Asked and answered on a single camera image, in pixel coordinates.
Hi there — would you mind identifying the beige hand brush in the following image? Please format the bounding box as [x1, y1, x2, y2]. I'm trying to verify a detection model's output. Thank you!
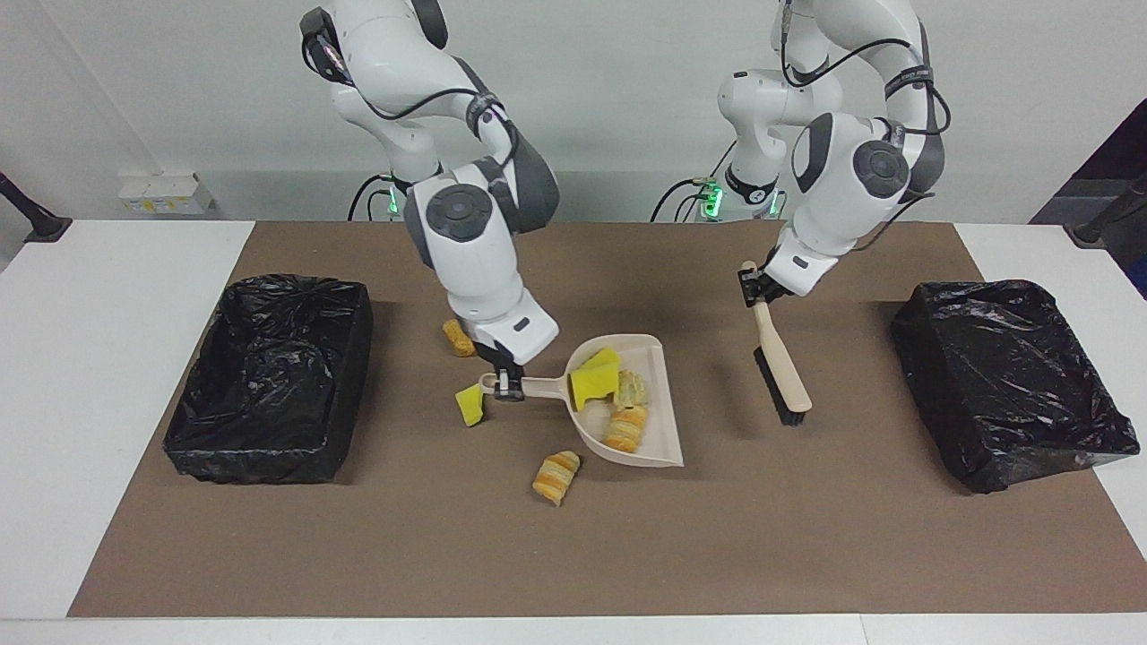
[740, 260, 814, 426]

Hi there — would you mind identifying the beige plastic dustpan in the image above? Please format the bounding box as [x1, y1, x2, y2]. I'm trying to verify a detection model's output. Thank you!
[480, 334, 686, 469]

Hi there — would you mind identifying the black bag-lined bin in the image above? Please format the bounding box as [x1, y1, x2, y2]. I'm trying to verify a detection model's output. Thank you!
[891, 279, 1141, 495]
[162, 274, 375, 486]

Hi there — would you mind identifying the brown table mat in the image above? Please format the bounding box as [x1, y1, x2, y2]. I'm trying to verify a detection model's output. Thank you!
[67, 220, 1147, 619]

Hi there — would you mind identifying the black stand foot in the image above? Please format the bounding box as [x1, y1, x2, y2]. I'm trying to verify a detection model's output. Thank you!
[1064, 175, 1147, 250]
[0, 172, 73, 245]

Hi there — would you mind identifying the dark background panel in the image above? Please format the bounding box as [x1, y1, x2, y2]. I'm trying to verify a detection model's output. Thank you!
[1029, 97, 1147, 301]

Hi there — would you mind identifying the black base cable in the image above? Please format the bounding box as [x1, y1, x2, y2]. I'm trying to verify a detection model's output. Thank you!
[348, 173, 395, 222]
[650, 177, 722, 222]

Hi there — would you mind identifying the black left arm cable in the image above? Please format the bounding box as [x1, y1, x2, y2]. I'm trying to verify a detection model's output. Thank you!
[778, 0, 953, 254]

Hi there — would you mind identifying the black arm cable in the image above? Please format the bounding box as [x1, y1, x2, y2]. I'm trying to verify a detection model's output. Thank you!
[778, 0, 953, 254]
[305, 13, 522, 180]

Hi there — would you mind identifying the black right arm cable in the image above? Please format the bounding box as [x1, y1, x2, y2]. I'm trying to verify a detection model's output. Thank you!
[305, 13, 522, 180]

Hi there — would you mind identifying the white wall socket box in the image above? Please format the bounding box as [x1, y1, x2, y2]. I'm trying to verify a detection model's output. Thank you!
[117, 173, 214, 216]

